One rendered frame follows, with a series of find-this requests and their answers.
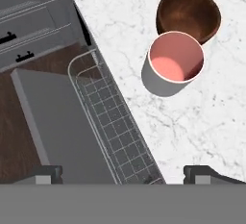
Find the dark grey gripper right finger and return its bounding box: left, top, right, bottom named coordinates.
left=183, top=165, right=246, bottom=186

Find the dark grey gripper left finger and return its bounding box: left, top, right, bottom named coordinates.
left=12, top=165, right=63, bottom=186

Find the grey dishwasher door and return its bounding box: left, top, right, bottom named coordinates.
left=11, top=67, right=117, bottom=186

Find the white cup with pink inside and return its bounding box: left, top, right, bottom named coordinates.
left=140, top=31, right=206, bottom=98

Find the brown wooden bowl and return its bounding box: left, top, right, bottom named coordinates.
left=156, top=0, right=222, bottom=46

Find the grey drawer front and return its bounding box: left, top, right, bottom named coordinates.
left=0, top=23, right=78, bottom=74
left=0, top=0, right=72, bottom=56

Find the wire dishwasher rack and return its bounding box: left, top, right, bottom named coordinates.
left=66, top=49, right=166, bottom=186

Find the black drawer handle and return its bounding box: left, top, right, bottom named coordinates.
left=14, top=51, right=36, bottom=63
left=0, top=32, right=17, bottom=45

